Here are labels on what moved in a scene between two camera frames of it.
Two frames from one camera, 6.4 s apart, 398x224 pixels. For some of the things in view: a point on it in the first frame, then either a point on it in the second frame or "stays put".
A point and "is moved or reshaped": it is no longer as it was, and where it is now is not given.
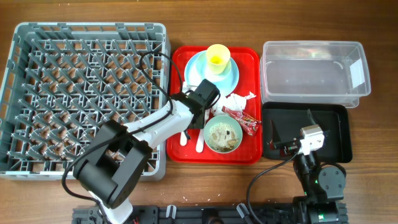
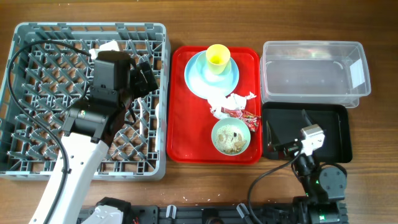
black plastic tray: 282,122 stays put
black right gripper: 288,147 to 286,149
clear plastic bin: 313,71 stays put
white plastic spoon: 199,144 is moved or reshaped
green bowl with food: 223,134 is moved or reshaped
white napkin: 234,101 stays put
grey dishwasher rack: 61,82 stays put
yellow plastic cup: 219,58 stays put
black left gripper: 201,125 to 137,78
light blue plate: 197,70 stays put
